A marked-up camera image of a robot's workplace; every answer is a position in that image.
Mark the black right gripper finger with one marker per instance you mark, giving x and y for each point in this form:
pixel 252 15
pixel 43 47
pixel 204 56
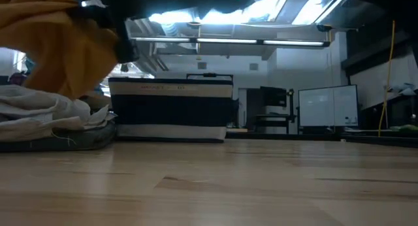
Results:
pixel 125 44
pixel 91 15

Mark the orange towel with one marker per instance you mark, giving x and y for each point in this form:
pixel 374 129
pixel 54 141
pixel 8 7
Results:
pixel 58 46

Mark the grey checked towel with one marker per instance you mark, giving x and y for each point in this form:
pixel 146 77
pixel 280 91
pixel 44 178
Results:
pixel 81 139

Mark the white towel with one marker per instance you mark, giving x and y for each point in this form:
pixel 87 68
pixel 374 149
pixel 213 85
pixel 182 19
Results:
pixel 39 115

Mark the navy fabric basket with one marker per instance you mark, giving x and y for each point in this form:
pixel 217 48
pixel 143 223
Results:
pixel 170 108

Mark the purple cloth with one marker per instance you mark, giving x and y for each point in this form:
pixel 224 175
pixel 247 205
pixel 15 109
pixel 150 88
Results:
pixel 18 79

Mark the LED light bar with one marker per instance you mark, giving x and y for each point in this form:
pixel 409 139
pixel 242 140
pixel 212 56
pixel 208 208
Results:
pixel 228 40

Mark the dark background equipment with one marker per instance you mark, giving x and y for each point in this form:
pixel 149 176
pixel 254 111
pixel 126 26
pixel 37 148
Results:
pixel 274 105

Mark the white board panel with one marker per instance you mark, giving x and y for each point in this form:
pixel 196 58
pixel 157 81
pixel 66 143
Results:
pixel 326 105

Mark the pale cloth heap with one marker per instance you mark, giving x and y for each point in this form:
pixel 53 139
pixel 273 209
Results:
pixel 405 88

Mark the green object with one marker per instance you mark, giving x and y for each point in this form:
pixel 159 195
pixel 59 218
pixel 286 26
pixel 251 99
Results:
pixel 406 128

